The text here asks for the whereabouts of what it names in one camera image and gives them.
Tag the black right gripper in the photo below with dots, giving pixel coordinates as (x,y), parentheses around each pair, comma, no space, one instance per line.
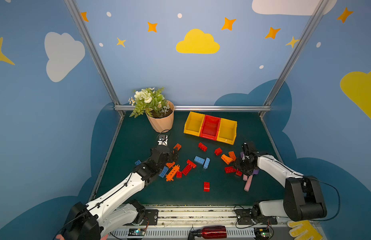
(245,164)

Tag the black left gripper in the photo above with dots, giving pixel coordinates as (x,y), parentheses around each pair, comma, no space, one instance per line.
(169,154)

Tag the long red lego brick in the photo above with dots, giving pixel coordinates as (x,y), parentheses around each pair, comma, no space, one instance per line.
(190,165)

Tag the orange slope lego brick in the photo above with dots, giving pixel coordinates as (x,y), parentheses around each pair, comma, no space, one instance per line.
(226,159)

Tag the red lego brick front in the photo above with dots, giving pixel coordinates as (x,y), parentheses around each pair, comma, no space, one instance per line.
(206,187)

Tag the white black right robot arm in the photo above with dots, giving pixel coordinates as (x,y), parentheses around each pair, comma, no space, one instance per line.
(303,198)

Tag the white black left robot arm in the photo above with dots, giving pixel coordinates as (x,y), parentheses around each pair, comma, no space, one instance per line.
(101,216)

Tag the orange square lego brick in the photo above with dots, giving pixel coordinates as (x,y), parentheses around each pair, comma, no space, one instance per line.
(177,147)

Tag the orange lego brick centre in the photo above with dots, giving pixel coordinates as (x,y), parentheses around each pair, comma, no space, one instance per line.
(170,165)

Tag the orange lego brick right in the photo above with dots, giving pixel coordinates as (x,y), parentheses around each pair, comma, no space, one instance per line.
(232,155)

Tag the long orange lego piece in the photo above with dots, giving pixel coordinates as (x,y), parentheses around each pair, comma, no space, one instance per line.
(172,173)

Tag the small red lego brick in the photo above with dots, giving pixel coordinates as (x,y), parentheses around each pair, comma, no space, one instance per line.
(178,174)

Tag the light blue lego brick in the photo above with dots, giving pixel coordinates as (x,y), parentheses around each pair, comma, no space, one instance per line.
(199,160)

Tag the blue lego brick upright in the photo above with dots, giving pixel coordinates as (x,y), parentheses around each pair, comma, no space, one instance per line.
(206,163)

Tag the left yellow bin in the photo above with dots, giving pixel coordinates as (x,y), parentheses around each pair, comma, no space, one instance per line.
(194,124)

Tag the yellow bin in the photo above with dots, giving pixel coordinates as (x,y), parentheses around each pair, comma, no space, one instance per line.
(194,124)
(227,131)

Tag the peach flower pot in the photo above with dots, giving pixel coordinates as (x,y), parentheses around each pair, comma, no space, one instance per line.
(163,125)

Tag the right yellow bin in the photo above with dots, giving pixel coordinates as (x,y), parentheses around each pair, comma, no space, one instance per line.
(227,131)

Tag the red middle bin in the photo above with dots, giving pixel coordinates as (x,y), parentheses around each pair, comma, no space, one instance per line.
(210,127)

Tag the green artificial plant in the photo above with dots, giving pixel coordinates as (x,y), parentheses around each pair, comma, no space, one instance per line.
(150,101)

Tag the right circuit board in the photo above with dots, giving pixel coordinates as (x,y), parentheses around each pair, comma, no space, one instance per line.
(262,234)

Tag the circuit board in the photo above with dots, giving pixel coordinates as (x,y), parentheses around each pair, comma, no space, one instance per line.
(262,234)
(136,232)

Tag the red metallic bottle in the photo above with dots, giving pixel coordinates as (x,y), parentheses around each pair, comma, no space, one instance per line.
(216,232)

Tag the yellow glove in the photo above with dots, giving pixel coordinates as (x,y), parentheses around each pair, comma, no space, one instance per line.
(303,230)

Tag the left circuit board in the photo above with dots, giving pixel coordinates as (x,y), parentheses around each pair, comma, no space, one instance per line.
(136,232)

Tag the pink watering can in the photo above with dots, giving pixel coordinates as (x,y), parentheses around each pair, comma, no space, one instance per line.
(60,237)

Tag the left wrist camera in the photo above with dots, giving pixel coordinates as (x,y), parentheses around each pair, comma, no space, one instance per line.
(162,140)

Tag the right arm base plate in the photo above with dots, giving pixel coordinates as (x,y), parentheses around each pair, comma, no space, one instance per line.
(253,217)

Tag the aluminium back rail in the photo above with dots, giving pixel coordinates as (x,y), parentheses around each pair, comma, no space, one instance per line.
(211,108)

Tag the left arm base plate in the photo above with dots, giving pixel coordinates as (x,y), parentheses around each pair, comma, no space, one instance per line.
(150,217)

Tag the aluminium front rail base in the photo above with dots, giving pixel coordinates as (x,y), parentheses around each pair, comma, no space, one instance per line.
(175,222)

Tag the aluminium right post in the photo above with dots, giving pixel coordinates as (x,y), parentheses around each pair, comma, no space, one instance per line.
(314,20)

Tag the aluminium post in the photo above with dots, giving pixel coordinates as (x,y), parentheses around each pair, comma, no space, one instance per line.
(314,20)
(80,24)

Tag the aluminium left post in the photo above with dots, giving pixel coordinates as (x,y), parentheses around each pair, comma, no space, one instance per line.
(80,24)

